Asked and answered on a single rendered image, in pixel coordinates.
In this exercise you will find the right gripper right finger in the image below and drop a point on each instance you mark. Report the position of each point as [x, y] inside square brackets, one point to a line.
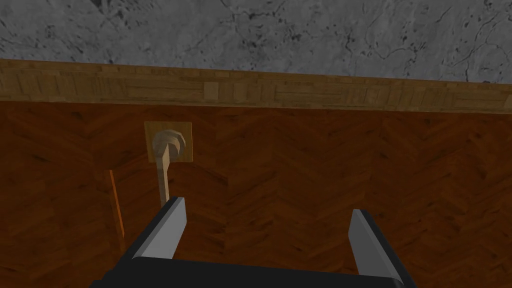
[374, 248]

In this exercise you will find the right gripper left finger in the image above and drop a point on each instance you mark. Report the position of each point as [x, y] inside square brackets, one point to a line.
[166, 234]

